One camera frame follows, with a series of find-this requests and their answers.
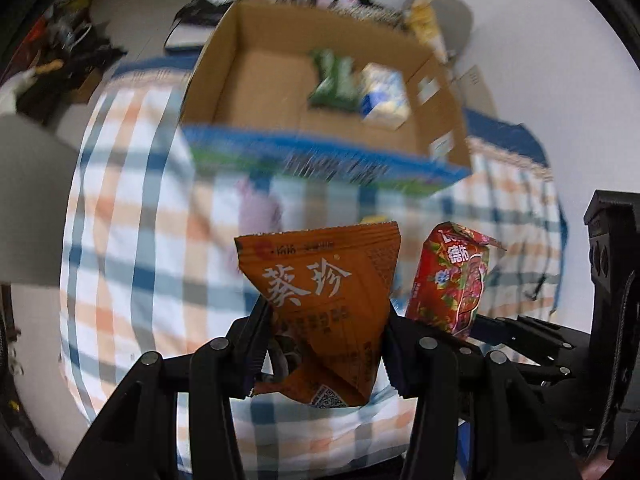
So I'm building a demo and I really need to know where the red snack packet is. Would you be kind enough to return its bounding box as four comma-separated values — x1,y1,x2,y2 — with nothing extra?
406,222,506,339

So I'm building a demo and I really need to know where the orange snack packet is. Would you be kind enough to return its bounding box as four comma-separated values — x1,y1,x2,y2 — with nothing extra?
235,221,401,408

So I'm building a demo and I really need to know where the yellow tissue pack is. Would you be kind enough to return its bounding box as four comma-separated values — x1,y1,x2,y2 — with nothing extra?
360,63,411,130

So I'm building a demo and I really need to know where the green snack packet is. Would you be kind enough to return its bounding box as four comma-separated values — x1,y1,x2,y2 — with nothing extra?
307,49,360,113

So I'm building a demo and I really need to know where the plaid checkered table cloth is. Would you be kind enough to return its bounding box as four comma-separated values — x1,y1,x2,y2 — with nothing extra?
58,71,566,474

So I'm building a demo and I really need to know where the cardboard milk box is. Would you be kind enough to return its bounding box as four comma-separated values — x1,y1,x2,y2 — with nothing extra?
180,0,472,195

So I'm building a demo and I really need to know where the white goose plush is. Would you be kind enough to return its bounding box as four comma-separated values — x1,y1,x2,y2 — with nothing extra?
0,60,64,116

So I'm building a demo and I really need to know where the zebra pattern bag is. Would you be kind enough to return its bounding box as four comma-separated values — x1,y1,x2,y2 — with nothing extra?
328,0,402,28

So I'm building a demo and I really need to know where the black cable piece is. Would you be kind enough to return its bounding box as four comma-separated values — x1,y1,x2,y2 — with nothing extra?
529,271,559,302

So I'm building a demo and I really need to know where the grey chair by wall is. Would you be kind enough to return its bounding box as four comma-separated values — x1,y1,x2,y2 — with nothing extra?
402,0,474,65

